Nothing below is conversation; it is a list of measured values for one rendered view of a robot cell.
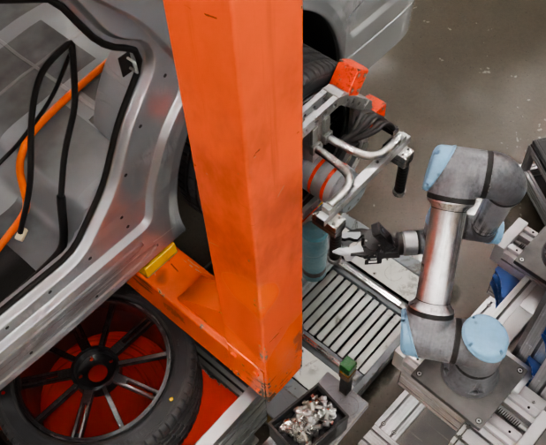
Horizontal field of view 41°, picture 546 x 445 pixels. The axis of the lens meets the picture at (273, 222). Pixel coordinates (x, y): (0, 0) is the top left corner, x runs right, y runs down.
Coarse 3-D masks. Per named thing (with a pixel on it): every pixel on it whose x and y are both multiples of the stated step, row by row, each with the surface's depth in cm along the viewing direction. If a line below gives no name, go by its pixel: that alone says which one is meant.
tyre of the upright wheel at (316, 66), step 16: (304, 48) 227; (304, 64) 218; (320, 64) 219; (336, 64) 224; (304, 80) 212; (320, 80) 218; (304, 96) 216; (192, 160) 219; (192, 176) 222; (192, 192) 228
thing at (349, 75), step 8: (344, 64) 218; (352, 64) 217; (360, 64) 221; (336, 72) 219; (344, 72) 218; (352, 72) 216; (360, 72) 217; (336, 80) 220; (344, 80) 218; (352, 80) 217; (360, 80) 220; (344, 88) 219; (352, 88) 218
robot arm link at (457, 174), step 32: (448, 160) 171; (480, 160) 171; (448, 192) 172; (480, 192) 173; (448, 224) 175; (448, 256) 176; (448, 288) 179; (416, 320) 180; (448, 320) 179; (416, 352) 181; (448, 352) 179
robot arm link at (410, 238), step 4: (404, 232) 220; (408, 232) 220; (412, 232) 220; (404, 236) 219; (408, 236) 218; (412, 236) 218; (416, 236) 218; (404, 240) 218; (408, 240) 218; (412, 240) 218; (416, 240) 218; (404, 244) 218; (408, 244) 218; (412, 244) 218; (416, 244) 218; (404, 248) 219; (408, 248) 218; (412, 248) 218; (416, 248) 218; (404, 252) 220; (408, 252) 219; (412, 252) 219; (416, 252) 219
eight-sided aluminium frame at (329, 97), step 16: (320, 96) 215; (336, 96) 215; (352, 96) 222; (304, 112) 212; (320, 112) 212; (352, 112) 240; (304, 128) 208; (368, 128) 246; (352, 160) 252; (304, 208) 254
